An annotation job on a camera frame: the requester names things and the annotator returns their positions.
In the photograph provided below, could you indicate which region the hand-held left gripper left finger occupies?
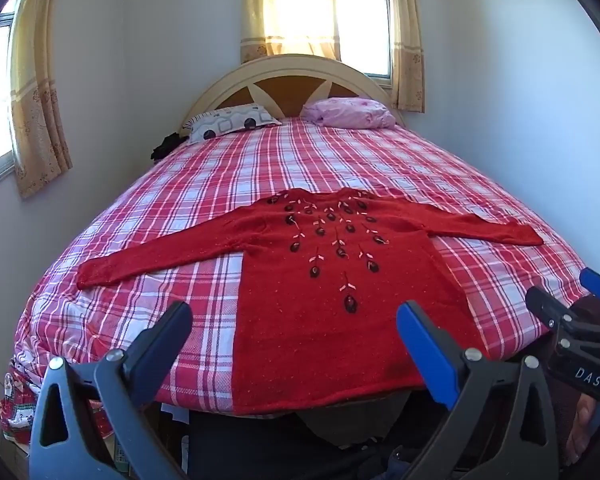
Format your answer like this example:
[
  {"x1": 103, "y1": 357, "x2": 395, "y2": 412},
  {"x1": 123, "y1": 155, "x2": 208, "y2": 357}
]
[{"x1": 28, "y1": 301, "x2": 194, "y2": 480}]

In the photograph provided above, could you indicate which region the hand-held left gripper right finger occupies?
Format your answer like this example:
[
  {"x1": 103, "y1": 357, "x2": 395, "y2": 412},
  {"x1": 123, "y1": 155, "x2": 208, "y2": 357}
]
[{"x1": 396, "y1": 301, "x2": 561, "y2": 480}]

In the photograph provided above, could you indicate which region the red knitted sweater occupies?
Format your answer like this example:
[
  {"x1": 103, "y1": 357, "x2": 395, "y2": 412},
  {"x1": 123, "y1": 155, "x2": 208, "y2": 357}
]
[{"x1": 76, "y1": 187, "x2": 545, "y2": 416}]

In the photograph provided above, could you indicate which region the person's right hand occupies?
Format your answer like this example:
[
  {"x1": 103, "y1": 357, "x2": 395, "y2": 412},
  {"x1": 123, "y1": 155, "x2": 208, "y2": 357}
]
[{"x1": 562, "y1": 391, "x2": 600, "y2": 467}]

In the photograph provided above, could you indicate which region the printed red white cloth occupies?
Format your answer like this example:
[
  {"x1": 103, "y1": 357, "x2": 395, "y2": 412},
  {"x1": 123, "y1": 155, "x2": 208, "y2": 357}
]
[{"x1": 0, "y1": 355, "x2": 113, "y2": 446}]

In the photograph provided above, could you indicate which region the red plaid bed blanket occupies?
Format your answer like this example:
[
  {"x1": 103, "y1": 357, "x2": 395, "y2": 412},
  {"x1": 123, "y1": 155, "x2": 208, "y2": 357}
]
[{"x1": 10, "y1": 116, "x2": 593, "y2": 413}]

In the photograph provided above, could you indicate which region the grey patterned pillow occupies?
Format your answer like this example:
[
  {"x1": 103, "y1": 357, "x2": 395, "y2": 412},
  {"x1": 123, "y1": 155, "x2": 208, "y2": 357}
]
[{"x1": 186, "y1": 103, "x2": 282, "y2": 145}]

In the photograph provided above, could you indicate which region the pink pillow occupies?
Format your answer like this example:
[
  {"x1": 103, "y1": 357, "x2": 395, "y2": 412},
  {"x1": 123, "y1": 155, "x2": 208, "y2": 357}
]
[{"x1": 300, "y1": 97, "x2": 397, "y2": 129}]

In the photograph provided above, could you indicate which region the beige patterned curtain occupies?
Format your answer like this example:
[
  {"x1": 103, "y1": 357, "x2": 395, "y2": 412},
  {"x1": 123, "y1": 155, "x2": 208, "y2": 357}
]
[
  {"x1": 387, "y1": 0, "x2": 426, "y2": 113},
  {"x1": 9, "y1": 0, "x2": 74, "y2": 200},
  {"x1": 239, "y1": 0, "x2": 342, "y2": 65}
]

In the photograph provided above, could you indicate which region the cream wooden headboard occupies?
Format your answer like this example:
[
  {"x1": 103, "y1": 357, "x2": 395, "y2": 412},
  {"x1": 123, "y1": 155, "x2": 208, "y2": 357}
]
[{"x1": 179, "y1": 53, "x2": 407, "y2": 136}]

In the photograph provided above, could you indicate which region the window behind headboard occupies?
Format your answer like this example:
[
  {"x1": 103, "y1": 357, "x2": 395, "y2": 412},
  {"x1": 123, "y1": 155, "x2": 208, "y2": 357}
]
[{"x1": 335, "y1": 0, "x2": 393, "y2": 81}]

